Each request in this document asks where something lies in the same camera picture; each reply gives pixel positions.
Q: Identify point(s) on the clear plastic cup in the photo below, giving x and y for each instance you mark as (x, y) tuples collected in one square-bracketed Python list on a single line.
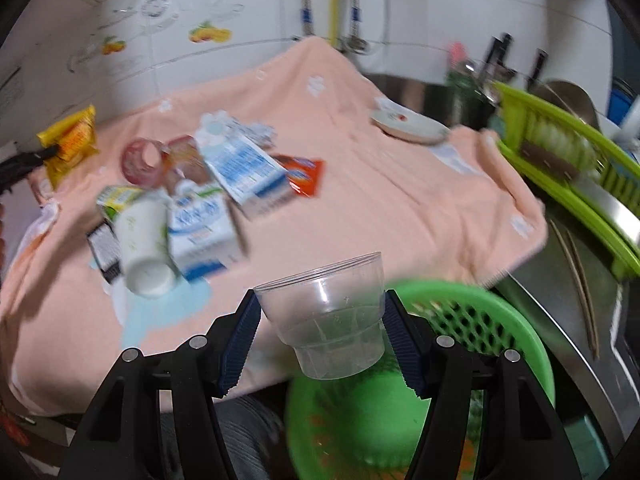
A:
[(331, 316)]

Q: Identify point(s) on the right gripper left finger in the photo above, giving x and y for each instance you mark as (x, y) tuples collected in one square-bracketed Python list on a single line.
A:
[(120, 437)]

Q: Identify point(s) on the blue white milk carton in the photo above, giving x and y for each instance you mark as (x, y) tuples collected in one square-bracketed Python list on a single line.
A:
[(202, 238)]

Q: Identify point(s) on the white ceramic saucer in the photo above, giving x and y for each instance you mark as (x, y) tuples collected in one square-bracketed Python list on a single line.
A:
[(410, 127)]

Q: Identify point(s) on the green dish drying rack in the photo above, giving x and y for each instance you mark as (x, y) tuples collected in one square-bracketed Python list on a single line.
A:
[(529, 118)]

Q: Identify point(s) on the wooden chopstick right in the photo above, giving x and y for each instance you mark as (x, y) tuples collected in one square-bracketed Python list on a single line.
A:
[(584, 295)]

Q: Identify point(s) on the pink clear plastic bottle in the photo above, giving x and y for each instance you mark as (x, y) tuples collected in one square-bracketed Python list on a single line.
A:
[(142, 162)]

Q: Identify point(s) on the steel pot lid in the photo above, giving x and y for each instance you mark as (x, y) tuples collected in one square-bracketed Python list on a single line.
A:
[(571, 98)]

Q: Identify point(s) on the wooden chopstick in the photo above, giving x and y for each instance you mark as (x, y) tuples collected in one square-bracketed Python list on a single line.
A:
[(584, 295), (560, 237)]

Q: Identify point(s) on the orange red snack wrapper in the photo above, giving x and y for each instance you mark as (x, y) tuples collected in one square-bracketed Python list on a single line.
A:
[(304, 174)]

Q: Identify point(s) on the stainless steel sink counter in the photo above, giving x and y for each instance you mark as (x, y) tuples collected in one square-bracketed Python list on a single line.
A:
[(543, 291)]

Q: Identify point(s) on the peach flower-pattern cloth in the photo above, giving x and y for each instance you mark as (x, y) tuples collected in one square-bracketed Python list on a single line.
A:
[(459, 212)]

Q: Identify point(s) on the wooden chopstick left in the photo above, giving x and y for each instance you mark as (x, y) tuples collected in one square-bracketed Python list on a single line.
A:
[(560, 237)]

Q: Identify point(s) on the yellow green juice carton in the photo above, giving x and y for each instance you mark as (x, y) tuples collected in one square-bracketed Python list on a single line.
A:
[(116, 198)]

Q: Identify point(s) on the yellow snack packet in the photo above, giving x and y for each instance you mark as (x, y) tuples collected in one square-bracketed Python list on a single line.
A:
[(73, 139)]

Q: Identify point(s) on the green plastic trash basket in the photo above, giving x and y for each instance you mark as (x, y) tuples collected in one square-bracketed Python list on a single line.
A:
[(368, 426)]

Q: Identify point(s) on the amber tea bottle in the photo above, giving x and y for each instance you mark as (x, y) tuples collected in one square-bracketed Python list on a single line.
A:
[(183, 161)]

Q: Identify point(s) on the cleaver with wooden handle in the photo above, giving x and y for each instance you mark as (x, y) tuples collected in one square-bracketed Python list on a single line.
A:
[(608, 207)]

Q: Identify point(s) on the black white small box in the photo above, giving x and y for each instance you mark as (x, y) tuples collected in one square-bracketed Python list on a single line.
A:
[(105, 250)]

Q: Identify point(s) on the large blue white carton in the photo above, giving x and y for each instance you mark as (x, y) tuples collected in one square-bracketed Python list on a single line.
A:
[(236, 154)]

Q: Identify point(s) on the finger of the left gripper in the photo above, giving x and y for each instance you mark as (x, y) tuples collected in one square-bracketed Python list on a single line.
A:
[(21, 165)]

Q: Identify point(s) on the dark green utensil holder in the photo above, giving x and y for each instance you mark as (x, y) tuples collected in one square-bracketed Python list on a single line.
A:
[(469, 105)]

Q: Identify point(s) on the white paper cup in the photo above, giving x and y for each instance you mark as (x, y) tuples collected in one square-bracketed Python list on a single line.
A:
[(141, 231)]

